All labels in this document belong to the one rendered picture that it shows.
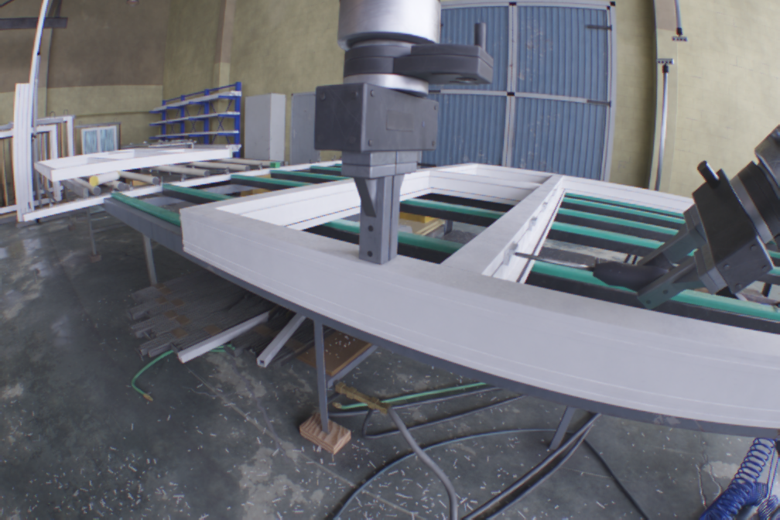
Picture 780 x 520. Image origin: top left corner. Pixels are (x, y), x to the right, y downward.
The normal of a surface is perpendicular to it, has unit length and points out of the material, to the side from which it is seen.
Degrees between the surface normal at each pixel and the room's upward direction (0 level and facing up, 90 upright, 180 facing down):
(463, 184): 90
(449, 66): 90
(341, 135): 90
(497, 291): 0
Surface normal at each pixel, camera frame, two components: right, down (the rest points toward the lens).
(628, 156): -0.51, 0.20
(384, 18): -0.02, 0.26
